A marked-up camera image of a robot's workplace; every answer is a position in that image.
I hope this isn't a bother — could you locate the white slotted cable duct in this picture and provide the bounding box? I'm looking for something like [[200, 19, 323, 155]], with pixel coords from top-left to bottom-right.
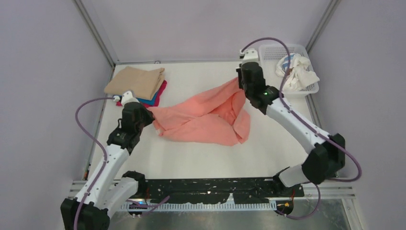
[[120, 202, 277, 212]]

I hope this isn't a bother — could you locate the blue folded t-shirt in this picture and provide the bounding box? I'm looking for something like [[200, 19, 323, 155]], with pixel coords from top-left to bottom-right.
[[113, 92, 162, 107]]

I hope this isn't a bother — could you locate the beige folded t-shirt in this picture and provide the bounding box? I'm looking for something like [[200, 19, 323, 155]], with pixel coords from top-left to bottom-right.
[[104, 67, 165, 100]]

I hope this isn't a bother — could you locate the salmon pink t-shirt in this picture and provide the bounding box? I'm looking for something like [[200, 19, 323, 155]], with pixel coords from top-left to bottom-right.
[[149, 78, 251, 146]]

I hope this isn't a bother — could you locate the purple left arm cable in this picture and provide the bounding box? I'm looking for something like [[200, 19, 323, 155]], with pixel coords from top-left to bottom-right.
[[73, 97, 170, 230]]

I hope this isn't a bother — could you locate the magenta folded t-shirt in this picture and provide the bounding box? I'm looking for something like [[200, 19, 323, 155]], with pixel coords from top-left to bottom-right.
[[116, 80, 168, 107]]

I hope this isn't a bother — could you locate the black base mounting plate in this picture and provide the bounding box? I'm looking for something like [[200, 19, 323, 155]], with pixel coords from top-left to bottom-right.
[[131, 177, 304, 204]]

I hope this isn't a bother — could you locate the white crumpled t-shirt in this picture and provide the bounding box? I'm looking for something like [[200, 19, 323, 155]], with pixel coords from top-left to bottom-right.
[[275, 53, 320, 92]]

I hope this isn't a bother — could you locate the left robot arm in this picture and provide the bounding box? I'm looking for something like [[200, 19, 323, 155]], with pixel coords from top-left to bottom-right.
[[60, 102, 154, 230]]

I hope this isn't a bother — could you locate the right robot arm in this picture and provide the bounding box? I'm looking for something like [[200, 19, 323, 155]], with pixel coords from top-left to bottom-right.
[[236, 62, 345, 188]]

